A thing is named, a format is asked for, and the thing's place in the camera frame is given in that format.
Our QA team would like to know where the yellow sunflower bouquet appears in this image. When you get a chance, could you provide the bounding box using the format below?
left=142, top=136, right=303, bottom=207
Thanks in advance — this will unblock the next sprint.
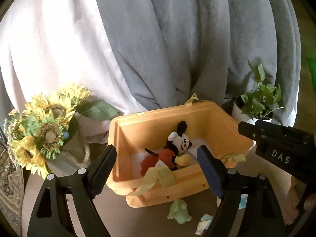
left=4, top=84, right=122, bottom=178

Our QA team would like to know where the Mickey Mouse plush toy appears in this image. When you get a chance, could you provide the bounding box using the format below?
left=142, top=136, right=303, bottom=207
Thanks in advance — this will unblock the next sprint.
left=145, top=121, right=192, bottom=171

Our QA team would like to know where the grey ribbed vase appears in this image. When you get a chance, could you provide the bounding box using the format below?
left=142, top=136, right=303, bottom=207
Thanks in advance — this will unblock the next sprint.
left=47, top=126, right=90, bottom=177

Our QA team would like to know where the white sheer curtain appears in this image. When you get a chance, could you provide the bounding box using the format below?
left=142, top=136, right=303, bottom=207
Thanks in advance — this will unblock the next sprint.
left=0, top=0, right=149, bottom=144

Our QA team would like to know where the teal white small box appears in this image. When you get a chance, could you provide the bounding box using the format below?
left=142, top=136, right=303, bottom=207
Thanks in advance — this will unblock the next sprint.
left=238, top=194, right=248, bottom=210

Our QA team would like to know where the person's right hand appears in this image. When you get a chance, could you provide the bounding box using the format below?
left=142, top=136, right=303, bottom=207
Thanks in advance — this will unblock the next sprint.
left=283, top=176, right=315, bottom=225

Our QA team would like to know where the green potted plant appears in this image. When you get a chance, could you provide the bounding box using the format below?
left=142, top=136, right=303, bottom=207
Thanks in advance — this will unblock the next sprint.
left=240, top=60, right=286, bottom=120

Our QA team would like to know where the white plant pot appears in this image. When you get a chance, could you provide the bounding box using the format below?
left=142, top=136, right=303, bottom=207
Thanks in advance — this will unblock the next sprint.
left=231, top=95, right=272, bottom=125

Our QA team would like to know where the grey curtain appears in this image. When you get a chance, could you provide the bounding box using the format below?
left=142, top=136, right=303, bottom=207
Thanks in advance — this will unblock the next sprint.
left=96, top=0, right=301, bottom=126

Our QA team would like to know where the patterned rug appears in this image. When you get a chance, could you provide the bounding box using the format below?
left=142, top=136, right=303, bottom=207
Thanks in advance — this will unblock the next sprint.
left=1, top=147, right=24, bottom=236

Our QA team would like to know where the green plush frog toy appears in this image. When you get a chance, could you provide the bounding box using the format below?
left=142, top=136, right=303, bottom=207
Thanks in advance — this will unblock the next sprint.
left=167, top=199, right=192, bottom=225

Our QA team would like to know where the orange plastic basket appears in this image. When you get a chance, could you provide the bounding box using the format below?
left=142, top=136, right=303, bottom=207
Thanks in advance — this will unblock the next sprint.
left=107, top=96, right=253, bottom=208

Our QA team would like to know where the red green fuzzy plush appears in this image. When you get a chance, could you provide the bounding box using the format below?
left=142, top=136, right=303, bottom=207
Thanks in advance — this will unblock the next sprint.
left=140, top=154, right=160, bottom=176

